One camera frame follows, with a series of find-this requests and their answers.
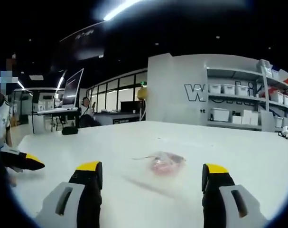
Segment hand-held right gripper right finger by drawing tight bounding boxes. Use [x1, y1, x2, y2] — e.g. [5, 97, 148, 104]
[201, 162, 269, 228]

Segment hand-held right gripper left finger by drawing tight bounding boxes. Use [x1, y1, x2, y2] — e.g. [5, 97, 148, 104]
[35, 161, 103, 228]

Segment clear resealable bag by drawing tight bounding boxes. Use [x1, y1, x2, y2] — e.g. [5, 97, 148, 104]
[131, 151, 187, 178]

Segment person's white striped shirt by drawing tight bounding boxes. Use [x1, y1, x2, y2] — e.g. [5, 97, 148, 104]
[0, 98, 13, 145]

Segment small black object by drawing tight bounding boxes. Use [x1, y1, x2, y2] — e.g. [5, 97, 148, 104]
[61, 126, 79, 136]

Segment white desk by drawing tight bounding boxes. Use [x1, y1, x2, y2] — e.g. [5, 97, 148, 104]
[31, 106, 81, 135]

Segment large tilted monitor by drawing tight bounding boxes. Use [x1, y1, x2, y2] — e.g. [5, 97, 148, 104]
[62, 68, 84, 110]

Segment short ceiling light strip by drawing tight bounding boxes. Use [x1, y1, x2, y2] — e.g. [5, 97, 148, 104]
[56, 69, 67, 90]

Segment small white yellow device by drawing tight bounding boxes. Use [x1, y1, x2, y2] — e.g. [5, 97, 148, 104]
[277, 125, 288, 140]

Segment black counter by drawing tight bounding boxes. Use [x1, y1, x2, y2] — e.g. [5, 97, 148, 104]
[93, 111, 147, 126]

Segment black monitor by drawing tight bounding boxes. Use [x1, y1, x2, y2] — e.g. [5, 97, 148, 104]
[120, 101, 145, 114]

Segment rows of white storage bins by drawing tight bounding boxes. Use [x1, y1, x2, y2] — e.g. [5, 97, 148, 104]
[209, 83, 288, 129]

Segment grey partition panel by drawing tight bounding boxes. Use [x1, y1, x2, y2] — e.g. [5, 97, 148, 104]
[145, 52, 208, 126]

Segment dark hanging sign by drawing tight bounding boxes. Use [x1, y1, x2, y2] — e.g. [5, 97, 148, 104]
[59, 20, 106, 60]

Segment yellow object on stand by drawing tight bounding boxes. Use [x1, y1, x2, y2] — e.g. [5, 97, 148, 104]
[137, 86, 149, 101]

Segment grey shelving unit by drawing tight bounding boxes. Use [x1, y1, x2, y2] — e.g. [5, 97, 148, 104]
[206, 59, 288, 132]

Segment long ceiling light strip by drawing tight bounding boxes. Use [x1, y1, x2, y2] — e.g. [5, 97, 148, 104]
[102, 0, 144, 21]

